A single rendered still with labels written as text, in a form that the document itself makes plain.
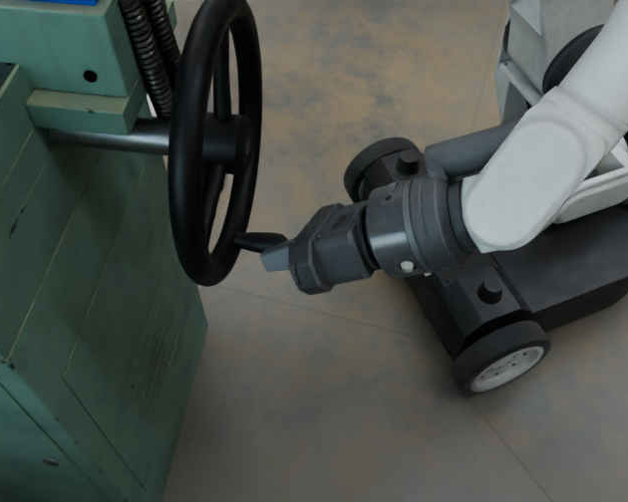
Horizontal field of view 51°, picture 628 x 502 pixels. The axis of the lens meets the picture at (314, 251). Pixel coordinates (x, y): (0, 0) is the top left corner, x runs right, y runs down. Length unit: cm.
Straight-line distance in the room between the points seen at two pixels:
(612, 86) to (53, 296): 58
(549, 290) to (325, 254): 85
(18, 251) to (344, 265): 31
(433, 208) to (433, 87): 145
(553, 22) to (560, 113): 50
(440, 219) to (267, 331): 95
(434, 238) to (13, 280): 40
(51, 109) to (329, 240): 29
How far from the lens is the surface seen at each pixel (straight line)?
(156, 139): 68
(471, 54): 215
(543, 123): 53
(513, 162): 53
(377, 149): 153
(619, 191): 145
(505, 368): 142
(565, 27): 106
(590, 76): 56
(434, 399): 142
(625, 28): 56
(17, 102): 67
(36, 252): 72
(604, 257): 149
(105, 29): 61
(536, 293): 139
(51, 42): 64
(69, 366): 83
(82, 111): 66
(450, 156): 59
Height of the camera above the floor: 129
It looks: 55 degrees down
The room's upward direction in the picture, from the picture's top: straight up
